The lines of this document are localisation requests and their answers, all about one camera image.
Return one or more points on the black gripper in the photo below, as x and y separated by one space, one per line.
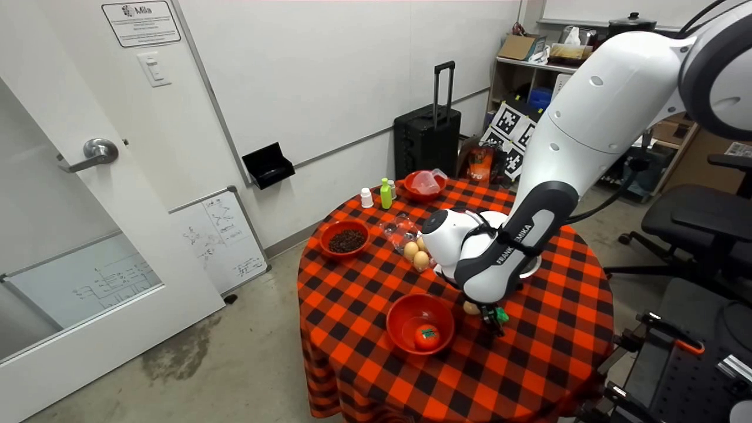
494 326

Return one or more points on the green toy broccoli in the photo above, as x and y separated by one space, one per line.
499 317

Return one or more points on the beige egg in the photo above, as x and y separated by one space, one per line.
472 310

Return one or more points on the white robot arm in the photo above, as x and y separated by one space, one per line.
482 252

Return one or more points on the silver metal basin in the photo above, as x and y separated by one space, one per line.
531 268

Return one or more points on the clear egg carton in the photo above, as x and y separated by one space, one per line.
407 240

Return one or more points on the orange toy tomato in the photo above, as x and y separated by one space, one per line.
427 337

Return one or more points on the red bowl with tomato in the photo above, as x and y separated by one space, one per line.
407 313

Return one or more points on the red black plaid tablecloth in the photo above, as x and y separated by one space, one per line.
536 368

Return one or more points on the red bowl with plastic bag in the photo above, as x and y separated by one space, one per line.
425 187

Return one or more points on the red bowl with dark contents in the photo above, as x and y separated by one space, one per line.
343 239

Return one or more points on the green plastic bottle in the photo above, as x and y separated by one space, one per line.
387 193

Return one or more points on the small white bottle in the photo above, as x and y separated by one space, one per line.
368 198

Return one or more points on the fiducial marker board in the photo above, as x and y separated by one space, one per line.
511 133

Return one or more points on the black rolling suitcase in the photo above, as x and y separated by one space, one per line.
428 138

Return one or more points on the black office chair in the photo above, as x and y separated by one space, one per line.
701 233

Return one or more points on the wooden storage shelf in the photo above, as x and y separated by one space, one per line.
541 62

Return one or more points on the small whiteboard on floor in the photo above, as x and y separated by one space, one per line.
221 239

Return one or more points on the white door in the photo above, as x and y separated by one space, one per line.
92 266

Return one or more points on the door notice sign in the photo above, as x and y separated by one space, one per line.
141 25

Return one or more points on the silver door handle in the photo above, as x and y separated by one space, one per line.
96 151

